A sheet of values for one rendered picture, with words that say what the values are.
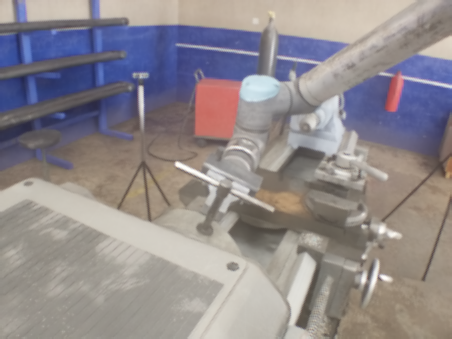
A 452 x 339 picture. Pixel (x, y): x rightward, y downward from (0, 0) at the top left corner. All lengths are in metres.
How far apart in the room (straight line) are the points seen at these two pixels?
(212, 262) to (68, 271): 0.17
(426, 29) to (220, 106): 3.47
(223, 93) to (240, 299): 3.65
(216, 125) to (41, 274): 3.75
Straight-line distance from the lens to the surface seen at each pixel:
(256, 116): 0.81
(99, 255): 0.43
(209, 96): 3.99
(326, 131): 2.10
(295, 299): 1.09
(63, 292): 0.40
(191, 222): 0.69
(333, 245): 1.34
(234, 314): 0.37
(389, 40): 0.71
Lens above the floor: 1.62
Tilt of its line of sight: 26 degrees down
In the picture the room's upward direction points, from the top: 4 degrees clockwise
